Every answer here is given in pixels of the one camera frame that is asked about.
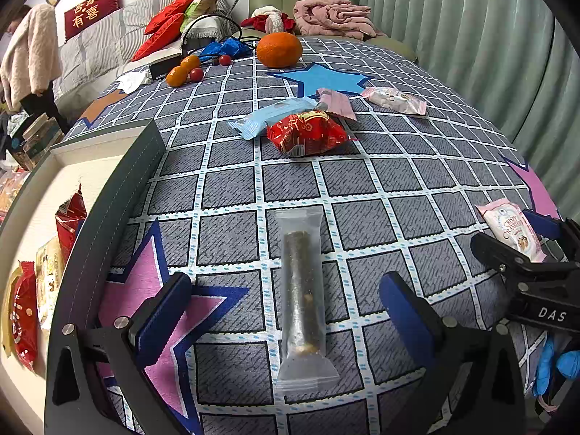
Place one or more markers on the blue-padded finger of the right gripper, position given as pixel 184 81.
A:
pixel 543 225

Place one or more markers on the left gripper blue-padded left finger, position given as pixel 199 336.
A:
pixel 155 320

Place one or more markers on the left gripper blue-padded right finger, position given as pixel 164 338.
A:
pixel 417 324

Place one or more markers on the crispy cranberry snack packet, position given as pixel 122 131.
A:
pixel 510 226

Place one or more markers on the yellow pastry packet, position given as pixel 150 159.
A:
pixel 49 272

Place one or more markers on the clear brown snack bar packet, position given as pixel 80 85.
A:
pixel 304 366

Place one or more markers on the red crinkled snack packet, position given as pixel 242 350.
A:
pixel 23 315

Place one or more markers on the pink cranberry packet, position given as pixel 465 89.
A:
pixel 396 100

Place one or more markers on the light blue snack packet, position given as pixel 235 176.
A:
pixel 255 124

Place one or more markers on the red Chinese candy packet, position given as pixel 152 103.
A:
pixel 307 133

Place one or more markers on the pink plain snack bar packet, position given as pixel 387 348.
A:
pixel 335 104

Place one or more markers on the right blue gloved hand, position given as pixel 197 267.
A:
pixel 567 364

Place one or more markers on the pink star cutout right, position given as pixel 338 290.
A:
pixel 541 199

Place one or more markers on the white shallow tray box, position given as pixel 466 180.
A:
pixel 66 223

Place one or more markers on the green curtain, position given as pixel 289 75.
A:
pixel 513 62

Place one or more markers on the pile of snack bags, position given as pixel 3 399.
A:
pixel 24 142

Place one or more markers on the brown star paper cutout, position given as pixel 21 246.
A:
pixel 99 105

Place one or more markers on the white crumpled tissue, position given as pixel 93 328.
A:
pixel 131 81

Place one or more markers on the small tangerine near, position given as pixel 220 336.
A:
pixel 177 76

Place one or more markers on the small tangerine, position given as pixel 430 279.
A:
pixel 177 76
pixel 190 62

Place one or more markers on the cherry tomato near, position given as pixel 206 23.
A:
pixel 196 75

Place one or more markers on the cherry tomato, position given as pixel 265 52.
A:
pixel 225 60
pixel 196 75

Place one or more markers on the small tangerine far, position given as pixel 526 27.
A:
pixel 190 62

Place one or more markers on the white grey sofa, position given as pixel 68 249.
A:
pixel 91 59

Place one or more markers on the cherry tomato far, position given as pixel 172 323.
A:
pixel 225 60

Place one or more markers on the blue star paper cutout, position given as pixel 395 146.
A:
pixel 310 79

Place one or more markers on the blue crumpled gloves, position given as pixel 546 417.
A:
pixel 231 47

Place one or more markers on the person in pink sweater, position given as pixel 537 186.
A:
pixel 31 62

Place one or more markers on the red cushion lower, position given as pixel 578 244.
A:
pixel 167 33

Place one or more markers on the red cushion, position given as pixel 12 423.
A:
pixel 175 7
pixel 167 33

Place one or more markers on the large orange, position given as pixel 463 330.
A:
pixel 279 50

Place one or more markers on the red cushion upper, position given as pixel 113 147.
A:
pixel 175 7

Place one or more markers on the pink folded blanket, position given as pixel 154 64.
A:
pixel 334 18

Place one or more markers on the green patterned cushion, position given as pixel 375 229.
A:
pixel 196 9

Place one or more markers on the red white plush toy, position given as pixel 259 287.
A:
pixel 268 19

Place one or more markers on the red embroidered banner pillow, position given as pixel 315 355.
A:
pixel 86 14

